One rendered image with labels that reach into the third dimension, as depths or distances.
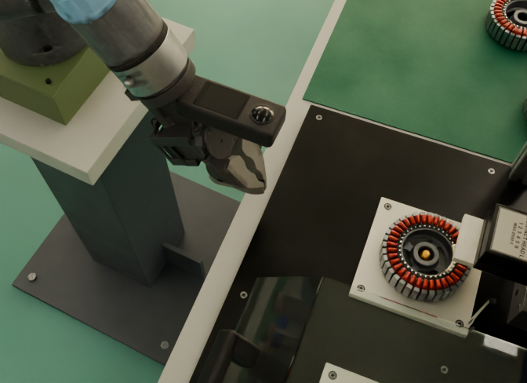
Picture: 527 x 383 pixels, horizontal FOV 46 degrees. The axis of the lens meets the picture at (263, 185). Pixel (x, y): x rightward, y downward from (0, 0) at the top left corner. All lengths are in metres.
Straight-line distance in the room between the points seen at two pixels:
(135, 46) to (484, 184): 0.53
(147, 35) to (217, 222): 1.11
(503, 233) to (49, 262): 1.27
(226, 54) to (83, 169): 1.18
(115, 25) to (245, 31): 1.52
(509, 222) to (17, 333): 1.29
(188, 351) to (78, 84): 0.44
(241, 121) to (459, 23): 0.57
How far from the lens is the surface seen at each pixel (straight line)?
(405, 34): 1.09
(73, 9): 0.61
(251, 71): 2.00
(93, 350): 1.63
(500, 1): 1.14
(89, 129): 0.98
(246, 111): 0.66
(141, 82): 0.65
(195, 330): 0.81
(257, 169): 0.77
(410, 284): 0.78
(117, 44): 0.62
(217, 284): 0.83
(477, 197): 0.91
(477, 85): 1.05
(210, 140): 0.69
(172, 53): 0.65
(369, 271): 0.81
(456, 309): 0.82
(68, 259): 1.72
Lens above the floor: 1.52
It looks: 60 degrees down
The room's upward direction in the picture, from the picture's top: straight up
